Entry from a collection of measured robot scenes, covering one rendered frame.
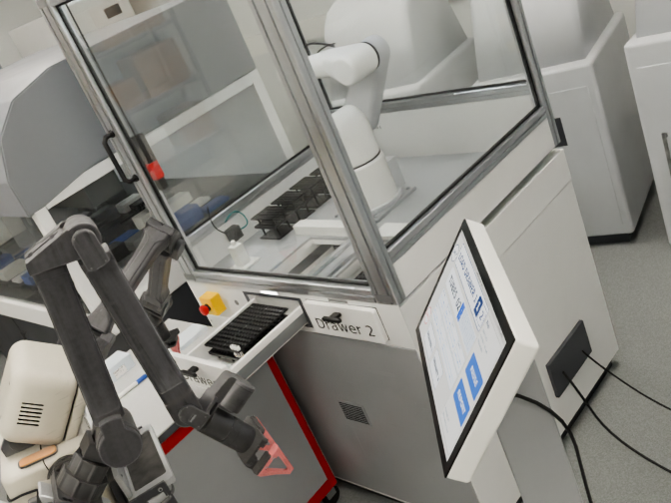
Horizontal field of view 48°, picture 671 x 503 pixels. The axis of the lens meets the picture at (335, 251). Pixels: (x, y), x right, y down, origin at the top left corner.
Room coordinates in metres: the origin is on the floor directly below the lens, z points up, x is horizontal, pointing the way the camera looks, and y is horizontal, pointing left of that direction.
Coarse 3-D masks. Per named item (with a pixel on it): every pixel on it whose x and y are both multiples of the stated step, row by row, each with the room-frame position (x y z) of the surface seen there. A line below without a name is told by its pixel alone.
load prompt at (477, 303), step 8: (464, 248) 1.47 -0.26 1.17; (464, 256) 1.45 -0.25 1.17; (456, 264) 1.48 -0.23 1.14; (464, 264) 1.43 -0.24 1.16; (464, 272) 1.41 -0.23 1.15; (472, 272) 1.36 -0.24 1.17; (464, 280) 1.39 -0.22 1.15; (472, 280) 1.35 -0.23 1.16; (464, 288) 1.37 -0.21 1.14; (472, 288) 1.33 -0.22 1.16; (480, 288) 1.29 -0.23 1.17; (472, 296) 1.31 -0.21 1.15; (480, 296) 1.27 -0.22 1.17; (472, 304) 1.29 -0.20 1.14; (480, 304) 1.25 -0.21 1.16; (472, 312) 1.28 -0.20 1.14; (480, 312) 1.24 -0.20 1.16; (480, 320) 1.22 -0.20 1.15
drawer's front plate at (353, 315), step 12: (312, 300) 2.04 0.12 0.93; (312, 312) 2.04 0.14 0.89; (324, 312) 1.99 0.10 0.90; (348, 312) 1.90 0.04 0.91; (360, 312) 1.86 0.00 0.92; (372, 312) 1.83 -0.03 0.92; (336, 324) 1.96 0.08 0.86; (348, 324) 1.92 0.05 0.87; (360, 324) 1.88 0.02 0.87; (372, 324) 1.84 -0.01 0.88; (348, 336) 1.94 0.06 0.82; (360, 336) 1.90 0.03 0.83; (372, 336) 1.86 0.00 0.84; (384, 336) 1.83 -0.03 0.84
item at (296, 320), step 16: (272, 304) 2.24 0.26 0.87; (288, 304) 2.17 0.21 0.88; (288, 320) 2.06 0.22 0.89; (304, 320) 2.09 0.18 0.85; (208, 336) 2.17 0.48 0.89; (272, 336) 2.02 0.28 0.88; (288, 336) 2.05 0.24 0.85; (192, 352) 2.12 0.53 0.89; (208, 352) 2.15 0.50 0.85; (256, 352) 1.97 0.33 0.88; (272, 352) 2.00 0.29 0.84; (240, 368) 1.93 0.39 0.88; (256, 368) 1.95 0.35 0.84
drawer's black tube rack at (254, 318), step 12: (252, 312) 2.20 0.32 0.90; (264, 312) 2.16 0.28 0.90; (276, 312) 2.12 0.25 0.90; (228, 324) 2.18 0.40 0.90; (240, 324) 2.15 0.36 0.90; (252, 324) 2.11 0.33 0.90; (264, 324) 2.08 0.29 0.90; (276, 324) 2.10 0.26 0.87; (216, 336) 2.14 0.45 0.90; (228, 336) 2.10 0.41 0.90; (240, 336) 2.08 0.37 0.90; (252, 336) 2.04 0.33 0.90; (264, 336) 2.06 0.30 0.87; (216, 348) 2.12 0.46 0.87
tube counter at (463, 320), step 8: (456, 304) 1.38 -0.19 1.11; (464, 304) 1.34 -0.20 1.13; (456, 312) 1.36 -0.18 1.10; (464, 312) 1.32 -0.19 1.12; (456, 320) 1.34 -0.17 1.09; (464, 320) 1.30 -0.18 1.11; (464, 328) 1.28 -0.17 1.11; (472, 328) 1.24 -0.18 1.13; (464, 336) 1.27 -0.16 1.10; (472, 336) 1.23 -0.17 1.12; (464, 344) 1.25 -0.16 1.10; (472, 344) 1.21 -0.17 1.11
